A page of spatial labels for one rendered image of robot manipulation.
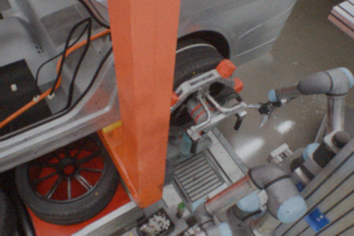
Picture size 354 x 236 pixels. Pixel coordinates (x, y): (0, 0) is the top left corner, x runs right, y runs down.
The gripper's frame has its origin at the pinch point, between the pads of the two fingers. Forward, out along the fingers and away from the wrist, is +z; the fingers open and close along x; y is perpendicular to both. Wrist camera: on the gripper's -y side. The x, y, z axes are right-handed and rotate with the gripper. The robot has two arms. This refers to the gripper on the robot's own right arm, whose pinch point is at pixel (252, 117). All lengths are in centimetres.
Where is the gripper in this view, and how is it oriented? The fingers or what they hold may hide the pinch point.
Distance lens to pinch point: 237.3
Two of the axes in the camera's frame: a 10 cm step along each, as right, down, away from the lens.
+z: -8.4, 4.7, -2.8
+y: 1.7, -2.6, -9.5
